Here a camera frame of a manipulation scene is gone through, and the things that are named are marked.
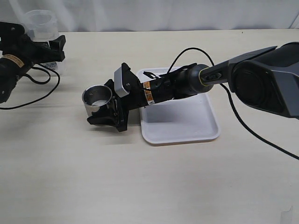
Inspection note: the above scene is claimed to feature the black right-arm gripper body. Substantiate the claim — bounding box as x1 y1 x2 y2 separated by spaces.
115 70 148 132

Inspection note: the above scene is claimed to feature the white rectangular plastic tray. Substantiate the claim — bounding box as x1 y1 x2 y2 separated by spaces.
135 67 221 147

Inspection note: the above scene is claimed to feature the stainless steel cup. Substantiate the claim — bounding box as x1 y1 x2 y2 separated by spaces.
82 85 115 117

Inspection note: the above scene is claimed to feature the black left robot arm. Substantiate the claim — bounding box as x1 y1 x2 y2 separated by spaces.
0 21 66 103

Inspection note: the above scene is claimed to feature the black right-arm cable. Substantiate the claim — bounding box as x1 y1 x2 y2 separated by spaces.
142 47 299 161

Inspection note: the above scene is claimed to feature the clear plastic water pitcher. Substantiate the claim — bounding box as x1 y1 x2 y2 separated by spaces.
23 9 67 77

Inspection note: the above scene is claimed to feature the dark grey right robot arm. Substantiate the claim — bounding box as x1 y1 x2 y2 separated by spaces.
87 42 299 132

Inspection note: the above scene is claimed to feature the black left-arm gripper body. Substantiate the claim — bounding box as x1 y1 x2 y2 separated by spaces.
0 21 33 75

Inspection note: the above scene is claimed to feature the black left-arm cable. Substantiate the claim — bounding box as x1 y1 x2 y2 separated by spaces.
0 65 61 110

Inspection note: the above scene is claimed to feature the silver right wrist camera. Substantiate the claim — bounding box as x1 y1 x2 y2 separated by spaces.
114 63 130 98

